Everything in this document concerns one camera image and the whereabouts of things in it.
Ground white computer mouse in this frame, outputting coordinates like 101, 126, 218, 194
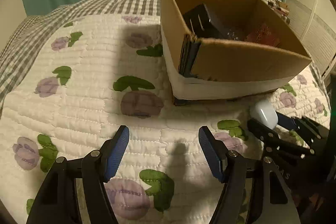
249, 99, 278, 129

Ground pink rose card box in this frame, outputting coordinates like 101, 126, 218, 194
244, 23, 280, 47

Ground brown cardboard box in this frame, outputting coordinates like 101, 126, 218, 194
161, 0, 311, 101

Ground white wardrobe doors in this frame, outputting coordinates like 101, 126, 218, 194
286, 0, 335, 78

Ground white dressing table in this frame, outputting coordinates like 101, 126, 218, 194
262, 0, 290, 25

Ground white floral quilt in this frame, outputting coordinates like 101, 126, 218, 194
0, 13, 332, 224

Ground black flat box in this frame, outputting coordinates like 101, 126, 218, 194
183, 3, 245, 41

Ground grey checkered bedsheet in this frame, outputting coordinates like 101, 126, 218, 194
1, 0, 160, 103

